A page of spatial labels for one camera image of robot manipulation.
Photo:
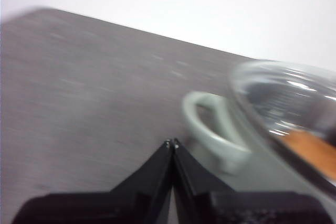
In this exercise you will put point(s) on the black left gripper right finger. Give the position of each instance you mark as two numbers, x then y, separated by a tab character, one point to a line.
225	208

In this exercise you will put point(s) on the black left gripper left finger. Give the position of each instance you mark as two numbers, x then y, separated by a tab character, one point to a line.
126	203

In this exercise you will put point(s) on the glass lid with grey knob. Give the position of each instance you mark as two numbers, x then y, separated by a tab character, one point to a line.
265	90

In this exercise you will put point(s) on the grey-green electric steamer pot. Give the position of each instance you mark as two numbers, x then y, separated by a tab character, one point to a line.
199	132

